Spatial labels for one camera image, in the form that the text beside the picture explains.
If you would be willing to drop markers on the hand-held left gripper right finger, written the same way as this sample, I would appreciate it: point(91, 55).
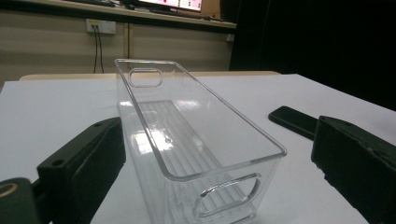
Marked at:
point(358, 165)

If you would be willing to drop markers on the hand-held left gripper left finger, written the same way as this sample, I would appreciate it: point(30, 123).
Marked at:
point(77, 168)

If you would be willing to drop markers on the black phone case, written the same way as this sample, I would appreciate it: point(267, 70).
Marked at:
point(292, 121)

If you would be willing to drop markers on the clear plastic storage bin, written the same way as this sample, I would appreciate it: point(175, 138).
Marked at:
point(186, 174)

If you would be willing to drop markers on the white table cover sheet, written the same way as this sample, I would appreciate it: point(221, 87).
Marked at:
point(56, 105)

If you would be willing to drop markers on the wooden table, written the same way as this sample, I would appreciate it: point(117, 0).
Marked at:
point(62, 75)

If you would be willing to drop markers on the black curtain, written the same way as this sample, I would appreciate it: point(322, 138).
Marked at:
point(311, 40)

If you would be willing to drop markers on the computer monitor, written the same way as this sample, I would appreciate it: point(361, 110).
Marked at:
point(174, 3)

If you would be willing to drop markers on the white wall socket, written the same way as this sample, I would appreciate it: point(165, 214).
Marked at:
point(106, 26)

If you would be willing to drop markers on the long wall desk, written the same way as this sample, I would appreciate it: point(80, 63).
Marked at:
point(77, 9)

